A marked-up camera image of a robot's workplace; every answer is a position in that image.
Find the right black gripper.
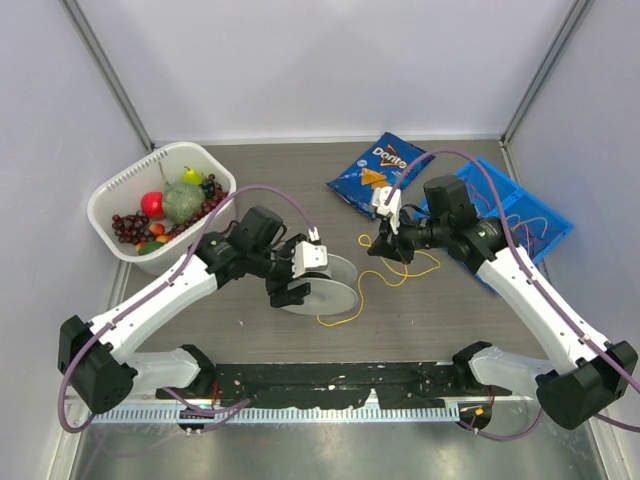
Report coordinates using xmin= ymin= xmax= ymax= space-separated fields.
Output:
xmin=368 ymin=206 xmax=450 ymax=265

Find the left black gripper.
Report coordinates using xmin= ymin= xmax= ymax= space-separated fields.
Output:
xmin=248 ymin=234 xmax=310 ymax=306

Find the yellow cable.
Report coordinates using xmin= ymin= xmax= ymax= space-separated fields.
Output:
xmin=315 ymin=234 xmax=442 ymax=328

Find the translucent white spool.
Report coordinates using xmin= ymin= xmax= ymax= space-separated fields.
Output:
xmin=282 ymin=253 xmax=359 ymax=316

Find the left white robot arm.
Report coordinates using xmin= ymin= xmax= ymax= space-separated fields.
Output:
xmin=58 ymin=206 xmax=328 ymax=414

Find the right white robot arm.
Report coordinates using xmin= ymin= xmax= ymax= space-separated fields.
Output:
xmin=368 ymin=175 xmax=638 ymax=430

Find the blue Doritos chip bag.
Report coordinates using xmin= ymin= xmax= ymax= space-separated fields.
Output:
xmin=327 ymin=132 xmax=425 ymax=220

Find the small peach toy fruit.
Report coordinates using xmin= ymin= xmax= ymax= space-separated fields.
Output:
xmin=148 ymin=223 xmax=170 ymax=243

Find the yellow green toy pear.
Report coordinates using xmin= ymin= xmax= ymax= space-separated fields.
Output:
xmin=181 ymin=167 xmax=204 ymax=185

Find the red toy apple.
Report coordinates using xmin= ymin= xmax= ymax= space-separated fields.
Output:
xmin=140 ymin=191 xmax=165 ymax=220

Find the purple toy grape bunch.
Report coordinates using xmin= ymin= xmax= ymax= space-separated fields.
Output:
xmin=111 ymin=210 xmax=154 ymax=245

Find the white plastic fruit basket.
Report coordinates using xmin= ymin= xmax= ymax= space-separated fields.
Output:
xmin=87 ymin=142 xmax=237 ymax=276

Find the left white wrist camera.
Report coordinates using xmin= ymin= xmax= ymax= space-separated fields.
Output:
xmin=291 ymin=241 xmax=329 ymax=279

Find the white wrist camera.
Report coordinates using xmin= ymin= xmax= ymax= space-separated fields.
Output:
xmin=291 ymin=241 xmax=329 ymax=279
xmin=371 ymin=186 xmax=401 ymax=234

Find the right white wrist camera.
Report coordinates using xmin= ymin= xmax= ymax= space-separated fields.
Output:
xmin=371 ymin=186 xmax=401 ymax=234

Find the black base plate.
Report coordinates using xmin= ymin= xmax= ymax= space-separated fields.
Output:
xmin=174 ymin=362 xmax=510 ymax=410

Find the bundle of coloured wires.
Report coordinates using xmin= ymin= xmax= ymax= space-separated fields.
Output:
xmin=467 ymin=182 xmax=559 ymax=256

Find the blue plastic cable bin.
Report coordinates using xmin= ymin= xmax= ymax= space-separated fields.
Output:
xmin=419 ymin=156 xmax=575 ymax=264

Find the white slotted cable duct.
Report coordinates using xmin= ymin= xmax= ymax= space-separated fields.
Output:
xmin=93 ymin=402 xmax=460 ymax=425

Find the aluminium corner post right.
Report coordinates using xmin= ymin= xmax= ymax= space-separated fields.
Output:
xmin=500 ymin=0 xmax=594 ymax=148

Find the aluminium corner post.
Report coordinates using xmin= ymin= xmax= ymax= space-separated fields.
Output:
xmin=500 ymin=0 xmax=594 ymax=148
xmin=60 ymin=0 xmax=155 ymax=152

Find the aluminium corner post left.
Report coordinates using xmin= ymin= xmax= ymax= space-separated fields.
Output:
xmin=60 ymin=0 xmax=155 ymax=152

